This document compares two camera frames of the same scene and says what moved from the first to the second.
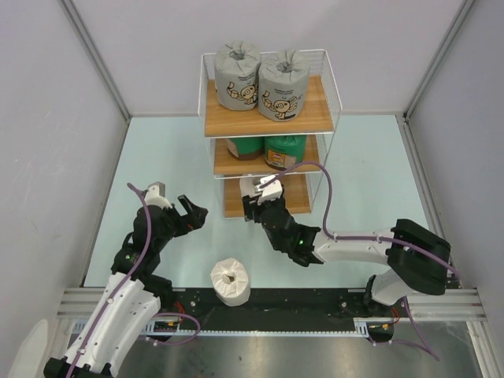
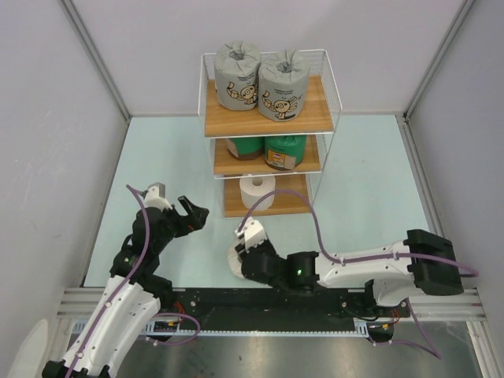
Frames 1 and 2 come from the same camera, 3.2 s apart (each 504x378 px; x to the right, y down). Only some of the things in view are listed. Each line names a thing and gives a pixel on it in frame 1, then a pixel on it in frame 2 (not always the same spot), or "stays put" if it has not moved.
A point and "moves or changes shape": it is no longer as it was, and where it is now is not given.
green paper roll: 284,152 stays put
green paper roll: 249,148 stays put
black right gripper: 259,206 → 247,261
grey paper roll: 283,84 stays put
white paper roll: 231,282 moves or changes shape
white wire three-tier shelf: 270,116 stays put
